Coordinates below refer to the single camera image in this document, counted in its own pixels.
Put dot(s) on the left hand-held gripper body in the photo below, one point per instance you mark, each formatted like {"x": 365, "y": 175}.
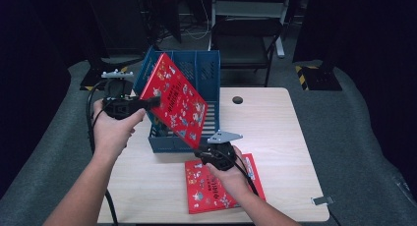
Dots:
{"x": 119, "y": 104}

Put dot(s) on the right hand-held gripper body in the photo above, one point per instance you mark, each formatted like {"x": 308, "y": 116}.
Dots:
{"x": 219, "y": 155}

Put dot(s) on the red picture book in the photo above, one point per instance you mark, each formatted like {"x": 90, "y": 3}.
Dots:
{"x": 203, "y": 193}
{"x": 177, "y": 98}

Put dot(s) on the blue cartoon picture book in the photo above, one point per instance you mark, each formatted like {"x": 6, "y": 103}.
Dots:
{"x": 146, "y": 68}

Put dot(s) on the blue plastic file rack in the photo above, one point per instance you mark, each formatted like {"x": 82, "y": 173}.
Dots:
{"x": 209, "y": 65}

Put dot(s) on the person's right hand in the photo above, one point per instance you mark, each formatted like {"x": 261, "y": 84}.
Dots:
{"x": 234, "y": 181}

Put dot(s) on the person's left hand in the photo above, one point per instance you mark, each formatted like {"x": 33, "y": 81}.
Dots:
{"x": 113, "y": 136}

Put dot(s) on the black base with yellow stripes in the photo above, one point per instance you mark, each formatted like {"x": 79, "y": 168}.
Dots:
{"x": 88, "y": 73}
{"x": 323, "y": 80}

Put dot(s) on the black round table grommet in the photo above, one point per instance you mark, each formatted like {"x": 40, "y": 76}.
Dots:
{"x": 237, "y": 100}

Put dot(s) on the dark curtain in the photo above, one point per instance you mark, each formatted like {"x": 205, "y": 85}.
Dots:
{"x": 377, "y": 72}
{"x": 26, "y": 72}

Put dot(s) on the grey metal table clip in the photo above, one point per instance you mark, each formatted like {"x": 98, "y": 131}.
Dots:
{"x": 323, "y": 200}

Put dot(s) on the black folding chair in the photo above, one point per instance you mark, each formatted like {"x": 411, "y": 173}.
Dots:
{"x": 246, "y": 32}

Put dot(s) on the black metal chair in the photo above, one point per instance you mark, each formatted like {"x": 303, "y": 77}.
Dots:
{"x": 249, "y": 8}

